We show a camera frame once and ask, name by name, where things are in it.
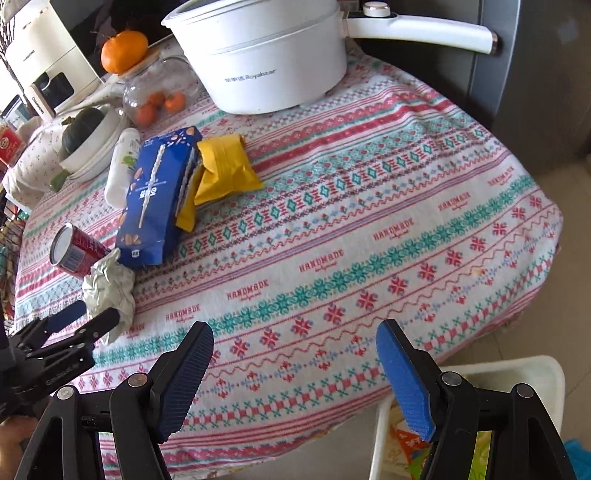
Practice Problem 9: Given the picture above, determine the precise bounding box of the red soda can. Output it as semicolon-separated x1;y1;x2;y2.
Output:
50;223;113;279

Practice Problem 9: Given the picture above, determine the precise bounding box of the yellow green snack bag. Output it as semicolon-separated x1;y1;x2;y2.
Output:
466;429;499;480

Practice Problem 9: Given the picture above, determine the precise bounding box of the white bowl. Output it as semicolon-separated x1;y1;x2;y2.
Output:
59;105;130;171

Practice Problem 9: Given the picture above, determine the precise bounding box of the white dish with green handle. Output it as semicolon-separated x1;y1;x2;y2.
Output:
48;152;121;192

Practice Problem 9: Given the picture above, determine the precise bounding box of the yellow paper package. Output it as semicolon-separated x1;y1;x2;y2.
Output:
175;134;265;232

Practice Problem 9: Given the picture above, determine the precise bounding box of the white electric cooking pot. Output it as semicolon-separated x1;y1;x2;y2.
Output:
161;0;499;114

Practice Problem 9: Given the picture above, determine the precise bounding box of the grey refrigerator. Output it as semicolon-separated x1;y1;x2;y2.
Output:
342;0;591;153

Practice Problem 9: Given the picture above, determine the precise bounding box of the teal cloth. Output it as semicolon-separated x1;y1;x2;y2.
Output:
563;438;591;480

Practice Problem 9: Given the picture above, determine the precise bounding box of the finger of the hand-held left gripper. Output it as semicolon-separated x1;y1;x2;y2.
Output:
28;307;122;365
9;300;89;347

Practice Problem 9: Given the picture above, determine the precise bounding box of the white air fryer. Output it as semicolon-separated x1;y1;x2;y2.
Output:
4;0;109;123

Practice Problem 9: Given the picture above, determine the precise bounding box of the white plastic bin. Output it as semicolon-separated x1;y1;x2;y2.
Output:
369;354;566;480

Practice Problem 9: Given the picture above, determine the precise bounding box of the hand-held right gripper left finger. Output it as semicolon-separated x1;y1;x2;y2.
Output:
16;322;215;480

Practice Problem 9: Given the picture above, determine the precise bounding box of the dark green squash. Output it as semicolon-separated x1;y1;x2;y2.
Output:
61;108;108;155

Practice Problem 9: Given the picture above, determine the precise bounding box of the blue biscuit packet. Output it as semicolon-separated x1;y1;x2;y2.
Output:
115;127;202;270

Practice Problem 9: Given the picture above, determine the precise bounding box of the white bottle green label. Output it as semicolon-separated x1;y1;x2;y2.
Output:
104;128;141;207

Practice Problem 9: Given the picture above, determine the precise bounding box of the silver wrapper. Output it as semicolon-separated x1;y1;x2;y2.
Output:
82;249;136;344

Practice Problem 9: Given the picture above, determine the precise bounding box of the white small-flower padded cloth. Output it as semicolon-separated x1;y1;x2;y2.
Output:
2;115;70;208

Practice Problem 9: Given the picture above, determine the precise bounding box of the orange and white carton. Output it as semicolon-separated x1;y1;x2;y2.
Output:
392;425;432;480

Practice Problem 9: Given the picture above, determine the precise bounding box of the person's left hand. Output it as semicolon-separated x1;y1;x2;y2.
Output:
0;415;40;464

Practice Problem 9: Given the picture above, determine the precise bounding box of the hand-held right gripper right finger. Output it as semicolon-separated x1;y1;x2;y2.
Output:
376;318;578;480

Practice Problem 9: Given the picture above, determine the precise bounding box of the red snack packet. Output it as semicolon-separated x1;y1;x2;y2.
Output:
0;124;24;167

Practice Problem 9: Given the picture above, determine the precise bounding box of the glass jar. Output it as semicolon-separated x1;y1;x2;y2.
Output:
122;44;204;129

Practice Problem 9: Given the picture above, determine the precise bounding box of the large orange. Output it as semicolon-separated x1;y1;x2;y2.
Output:
100;30;150;75

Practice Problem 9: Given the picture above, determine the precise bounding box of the patterned striped tablecloth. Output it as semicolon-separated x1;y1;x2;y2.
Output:
9;34;566;480

